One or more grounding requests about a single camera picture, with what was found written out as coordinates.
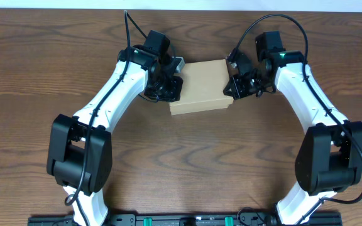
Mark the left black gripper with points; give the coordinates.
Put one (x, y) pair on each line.
(171, 95)

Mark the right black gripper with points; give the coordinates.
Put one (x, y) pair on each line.
(239, 91)

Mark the cardboard box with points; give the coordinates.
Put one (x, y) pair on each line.
(202, 88)

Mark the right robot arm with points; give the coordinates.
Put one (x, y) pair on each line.
(330, 157)

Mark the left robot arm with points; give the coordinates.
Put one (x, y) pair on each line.
(80, 148)

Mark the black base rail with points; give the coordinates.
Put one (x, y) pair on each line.
(243, 218)

